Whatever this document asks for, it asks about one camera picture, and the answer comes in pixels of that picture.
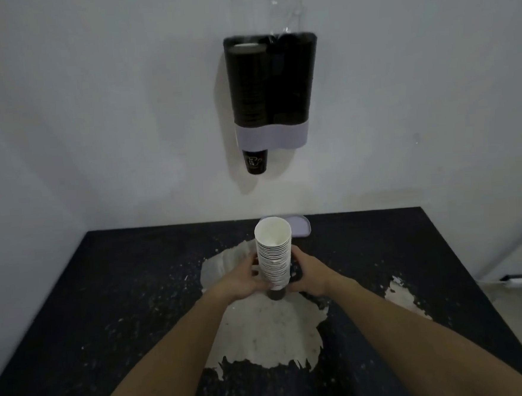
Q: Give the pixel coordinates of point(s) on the person's right forearm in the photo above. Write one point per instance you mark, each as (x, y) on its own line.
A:
(432, 353)

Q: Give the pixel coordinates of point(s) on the clear crinkled tape strip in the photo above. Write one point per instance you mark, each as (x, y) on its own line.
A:
(290, 10)

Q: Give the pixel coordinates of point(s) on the black wall cup dispenser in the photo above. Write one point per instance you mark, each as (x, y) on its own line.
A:
(288, 82)

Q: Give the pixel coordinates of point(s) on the person's left hand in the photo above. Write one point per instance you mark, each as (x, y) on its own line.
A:
(240, 282)

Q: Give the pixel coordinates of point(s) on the white dispenser lid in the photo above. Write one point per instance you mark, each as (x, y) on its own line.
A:
(301, 226)

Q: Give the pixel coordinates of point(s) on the person's right hand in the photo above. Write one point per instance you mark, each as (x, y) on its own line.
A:
(313, 274)

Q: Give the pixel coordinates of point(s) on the person's left forearm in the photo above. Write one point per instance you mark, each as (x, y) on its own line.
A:
(166, 372)

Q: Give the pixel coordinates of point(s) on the clear plastic sleeve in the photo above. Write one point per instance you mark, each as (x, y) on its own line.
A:
(221, 265)

